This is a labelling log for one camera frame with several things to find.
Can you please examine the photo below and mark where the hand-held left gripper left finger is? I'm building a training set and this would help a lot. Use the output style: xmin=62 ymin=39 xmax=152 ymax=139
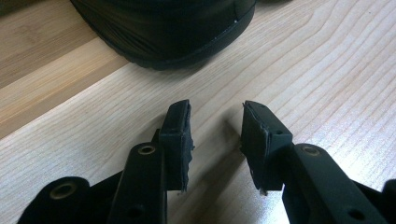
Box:
xmin=158 ymin=99 xmax=196 ymax=192

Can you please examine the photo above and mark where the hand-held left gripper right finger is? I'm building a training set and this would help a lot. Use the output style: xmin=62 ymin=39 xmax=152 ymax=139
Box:
xmin=239 ymin=100 xmax=294 ymax=196

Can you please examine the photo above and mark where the black leather shoe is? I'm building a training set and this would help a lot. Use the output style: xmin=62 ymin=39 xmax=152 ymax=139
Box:
xmin=69 ymin=0 xmax=257 ymax=71

